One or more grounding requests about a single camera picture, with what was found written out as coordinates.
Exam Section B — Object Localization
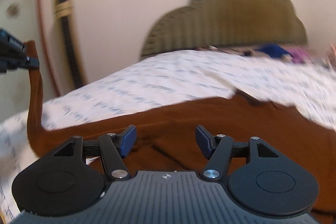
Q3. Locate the wardrobe door with flower decals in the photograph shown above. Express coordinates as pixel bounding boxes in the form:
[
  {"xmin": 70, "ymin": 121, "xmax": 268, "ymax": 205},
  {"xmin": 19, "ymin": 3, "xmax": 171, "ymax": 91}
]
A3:
[{"xmin": 1, "ymin": 0, "xmax": 57, "ymax": 121}]

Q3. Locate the purple garment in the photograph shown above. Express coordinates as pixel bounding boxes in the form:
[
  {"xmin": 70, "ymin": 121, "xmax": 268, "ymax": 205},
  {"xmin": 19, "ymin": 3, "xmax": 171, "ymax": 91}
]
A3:
[{"xmin": 288, "ymin": 47, "xmax": 319, "ymax": 64}]

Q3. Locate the dark blue garment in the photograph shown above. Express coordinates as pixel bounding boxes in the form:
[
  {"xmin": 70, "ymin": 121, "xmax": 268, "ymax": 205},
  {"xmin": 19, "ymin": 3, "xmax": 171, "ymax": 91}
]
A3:
[{"xmin": 256, "ymin": 44, "xmax": 292, "ymax": 59}]

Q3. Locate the white script-print bed quilt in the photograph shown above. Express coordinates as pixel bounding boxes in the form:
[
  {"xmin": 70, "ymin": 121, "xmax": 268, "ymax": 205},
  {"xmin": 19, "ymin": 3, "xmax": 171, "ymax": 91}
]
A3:
[{"xmin": 0, "ymin": 48, "xmax": 336, "ymax": 217}]

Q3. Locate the olive green padded headboard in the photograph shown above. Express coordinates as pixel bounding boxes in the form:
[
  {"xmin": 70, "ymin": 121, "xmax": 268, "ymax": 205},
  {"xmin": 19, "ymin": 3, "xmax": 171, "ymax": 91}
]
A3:
[{"xmin": 141, "ymin": 0, "xmax": 307, "ymax": 57}]

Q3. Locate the gold tower fan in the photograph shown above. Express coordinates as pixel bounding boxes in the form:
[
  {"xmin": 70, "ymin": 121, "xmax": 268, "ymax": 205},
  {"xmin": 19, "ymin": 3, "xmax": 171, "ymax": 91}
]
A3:
[{"xmin": 53, "ymin": 0, "xmax": 87, "ymax": 89}]

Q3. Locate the brown knit sweater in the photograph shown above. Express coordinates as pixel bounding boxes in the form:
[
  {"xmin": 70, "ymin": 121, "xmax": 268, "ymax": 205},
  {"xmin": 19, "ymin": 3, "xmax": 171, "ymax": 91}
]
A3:
[{"xmin": 24, "ymin": 40, "xmax": 336, "ymax": 224}]

